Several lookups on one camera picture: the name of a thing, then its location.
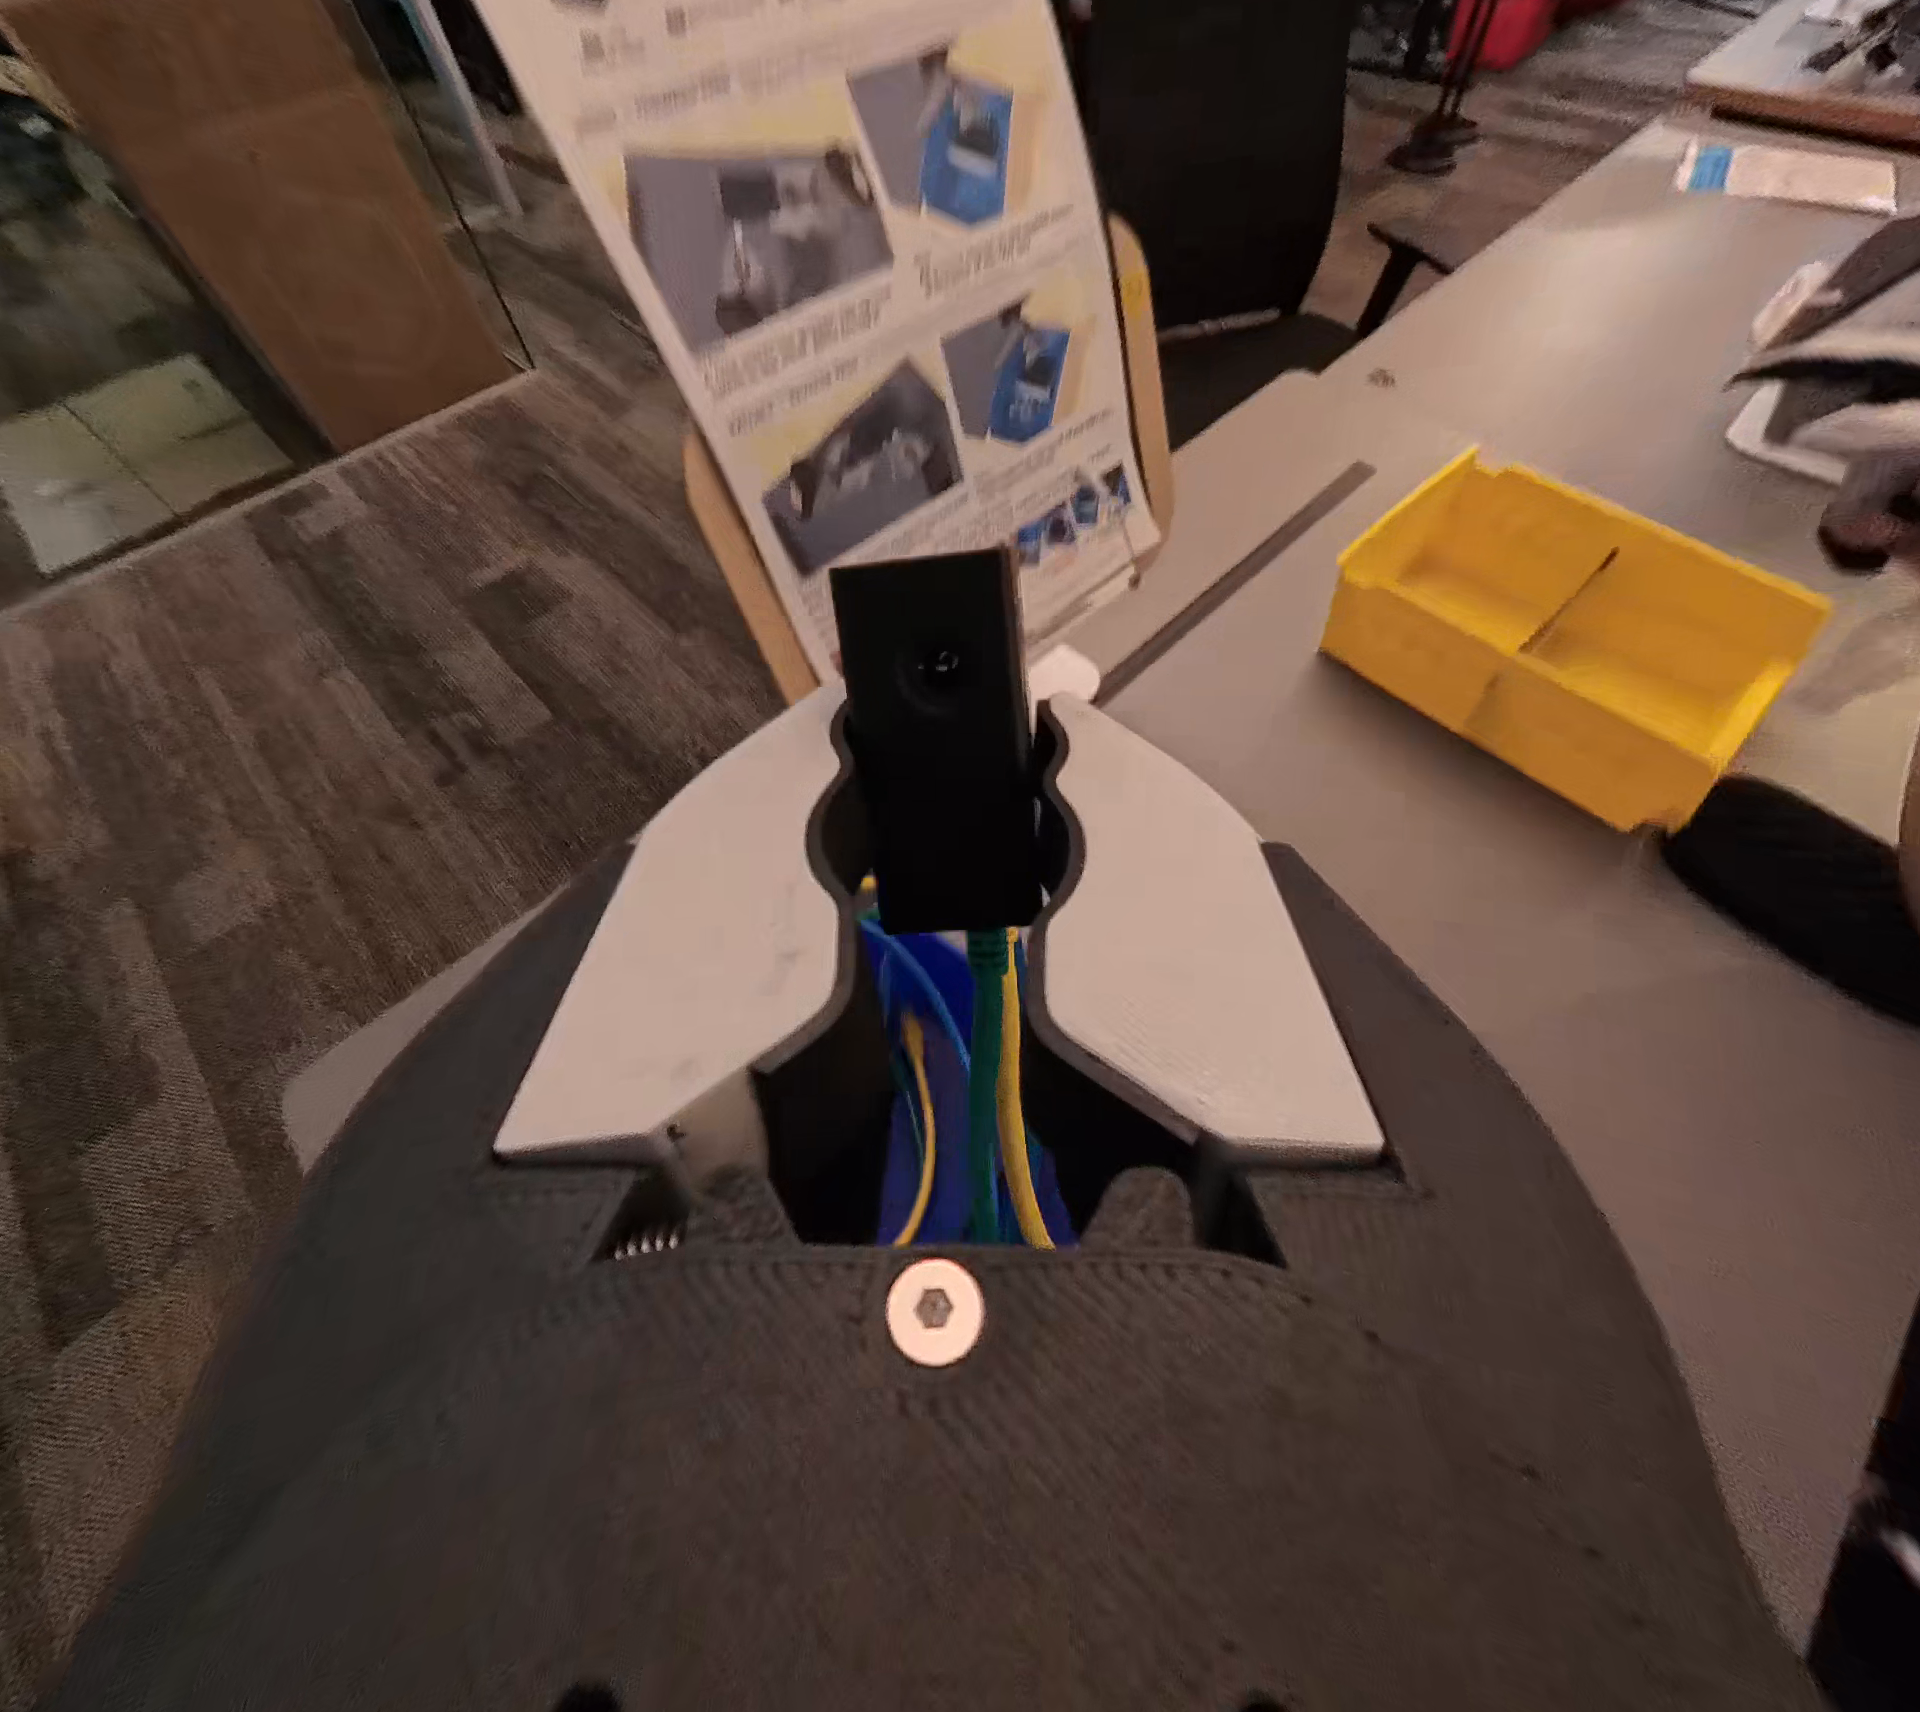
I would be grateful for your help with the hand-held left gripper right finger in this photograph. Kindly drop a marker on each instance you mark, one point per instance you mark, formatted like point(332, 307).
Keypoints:
point(1200, 977)

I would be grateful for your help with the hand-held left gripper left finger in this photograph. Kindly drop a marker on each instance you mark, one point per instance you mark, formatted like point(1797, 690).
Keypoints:
point(703, 977)

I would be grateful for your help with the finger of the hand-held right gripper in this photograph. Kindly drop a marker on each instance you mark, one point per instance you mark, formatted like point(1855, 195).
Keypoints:
point(1847, 421)
point(1797, 287)

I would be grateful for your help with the blue plastic bin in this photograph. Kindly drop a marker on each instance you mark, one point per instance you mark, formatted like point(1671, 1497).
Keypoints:
point(930, 1202)

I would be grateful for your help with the black ethernet switch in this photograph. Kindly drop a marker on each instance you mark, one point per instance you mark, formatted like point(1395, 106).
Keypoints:
point(943, 753)

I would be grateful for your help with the yellow plastic bin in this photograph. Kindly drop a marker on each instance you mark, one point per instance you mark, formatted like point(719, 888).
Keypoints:
point(1573, 679)

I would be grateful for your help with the white paper sheet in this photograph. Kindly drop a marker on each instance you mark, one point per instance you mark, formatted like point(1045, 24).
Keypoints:
point(1797, 174)

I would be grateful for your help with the grey background table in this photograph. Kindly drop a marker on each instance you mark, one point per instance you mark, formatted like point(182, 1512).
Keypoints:
point(1797, 78)

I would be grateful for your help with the white stand base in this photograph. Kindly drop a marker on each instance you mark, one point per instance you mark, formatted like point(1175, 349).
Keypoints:
point(1068, 671)

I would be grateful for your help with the black mesh office chair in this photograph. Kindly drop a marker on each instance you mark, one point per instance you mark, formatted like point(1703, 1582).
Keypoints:
point(1215, 123)

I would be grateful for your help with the tall cardboard box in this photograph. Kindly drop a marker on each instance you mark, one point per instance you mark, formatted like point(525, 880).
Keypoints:
point(301, 214)

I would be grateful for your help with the printed instruction poster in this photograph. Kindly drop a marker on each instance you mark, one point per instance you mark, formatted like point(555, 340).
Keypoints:
point(780, 92)

